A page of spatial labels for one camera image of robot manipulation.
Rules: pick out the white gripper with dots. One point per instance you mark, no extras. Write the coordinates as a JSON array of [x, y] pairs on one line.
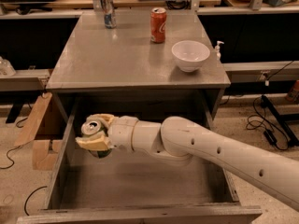
[[121, 132]]

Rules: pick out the green soda can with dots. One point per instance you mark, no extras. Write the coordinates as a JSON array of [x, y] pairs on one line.
[[92, 127]]

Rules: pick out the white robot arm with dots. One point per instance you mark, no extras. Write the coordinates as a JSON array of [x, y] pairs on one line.
[[176, 140]]

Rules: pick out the open grey top drawer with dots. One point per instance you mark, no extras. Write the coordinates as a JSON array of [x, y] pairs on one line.
[[134, 188]]

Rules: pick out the grey cabinet with top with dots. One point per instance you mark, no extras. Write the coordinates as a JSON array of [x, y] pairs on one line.
[[96, 58]]

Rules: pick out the orange soda can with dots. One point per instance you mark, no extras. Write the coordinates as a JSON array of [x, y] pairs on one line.
[[157, 24]]

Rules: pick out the blue silver soda can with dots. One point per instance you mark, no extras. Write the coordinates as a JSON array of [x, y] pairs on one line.
[[109, 13]]

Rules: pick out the wooden board stack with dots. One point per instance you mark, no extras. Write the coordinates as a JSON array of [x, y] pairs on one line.
[[44, 130]]

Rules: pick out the white ceramic bowl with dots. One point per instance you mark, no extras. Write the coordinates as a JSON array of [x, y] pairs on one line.
[[190, 55]]

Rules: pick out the clear plastic container left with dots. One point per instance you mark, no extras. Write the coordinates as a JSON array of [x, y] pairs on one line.
[[6, 69]]

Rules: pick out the white pump dispenser bottle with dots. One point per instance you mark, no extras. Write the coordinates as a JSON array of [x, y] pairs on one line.
[[218, 49]]

